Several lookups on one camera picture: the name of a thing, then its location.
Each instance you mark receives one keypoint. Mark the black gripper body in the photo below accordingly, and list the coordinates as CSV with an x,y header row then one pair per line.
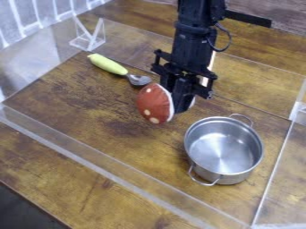
x,y
188,59

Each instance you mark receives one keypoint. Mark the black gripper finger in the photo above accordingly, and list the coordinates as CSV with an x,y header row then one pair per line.
x,y
183,94
167,81

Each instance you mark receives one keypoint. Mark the red white plush mushroom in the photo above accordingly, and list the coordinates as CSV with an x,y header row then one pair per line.
x,y
155,104

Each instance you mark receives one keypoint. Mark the silver metal pot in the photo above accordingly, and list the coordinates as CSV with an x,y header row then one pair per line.
x,y
224,149

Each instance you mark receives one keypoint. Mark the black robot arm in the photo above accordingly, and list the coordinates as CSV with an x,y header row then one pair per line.
x,y
203,13

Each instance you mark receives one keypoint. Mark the black strip on table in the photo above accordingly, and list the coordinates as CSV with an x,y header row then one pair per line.
x,y
248,18

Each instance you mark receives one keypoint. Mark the yellow handled spoon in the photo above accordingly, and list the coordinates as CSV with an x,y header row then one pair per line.
x,y
112,67

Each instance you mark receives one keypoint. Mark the clear acrylic triangular bracket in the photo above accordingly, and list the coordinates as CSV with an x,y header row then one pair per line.
x,y
88,41

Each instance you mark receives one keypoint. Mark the clear acrylic enclosure wall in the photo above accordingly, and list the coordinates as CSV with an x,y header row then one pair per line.
x,y
82,157

